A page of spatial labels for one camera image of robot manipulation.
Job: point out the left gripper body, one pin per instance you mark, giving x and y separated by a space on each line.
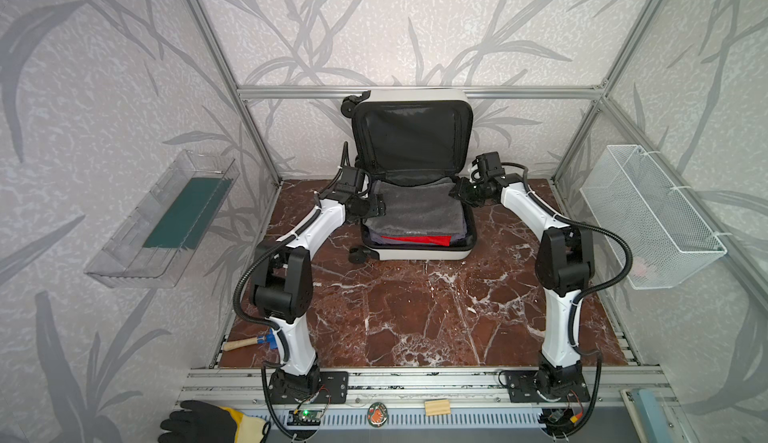
370 204

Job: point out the black and yellow glove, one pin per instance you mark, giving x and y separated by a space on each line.
202 422

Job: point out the purple trousers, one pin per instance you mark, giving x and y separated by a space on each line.
457 239

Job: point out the clear plastic wall tray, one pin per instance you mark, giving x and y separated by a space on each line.
153 246

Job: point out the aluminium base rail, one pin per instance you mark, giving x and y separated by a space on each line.
411 387

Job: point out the small wooden block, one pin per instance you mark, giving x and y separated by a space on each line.
439 407

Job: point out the grey towel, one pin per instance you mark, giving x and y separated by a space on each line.
415 211

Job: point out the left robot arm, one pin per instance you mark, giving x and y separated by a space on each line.
276 290

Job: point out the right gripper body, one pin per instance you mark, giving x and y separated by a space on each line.
469 191

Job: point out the white wire mesh basket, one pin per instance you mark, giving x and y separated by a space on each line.
628 193

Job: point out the red t-shirt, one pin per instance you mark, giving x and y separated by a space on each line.
437 240

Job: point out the black and white suitcase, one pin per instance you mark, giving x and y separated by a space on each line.
410 137

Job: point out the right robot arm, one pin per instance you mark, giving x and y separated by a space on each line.
564 266

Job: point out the pink item in basket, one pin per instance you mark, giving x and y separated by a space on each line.
642 269

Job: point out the round red green badge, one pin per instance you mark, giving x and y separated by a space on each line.
377 415

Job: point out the green circuit board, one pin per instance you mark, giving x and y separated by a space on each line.
305 418

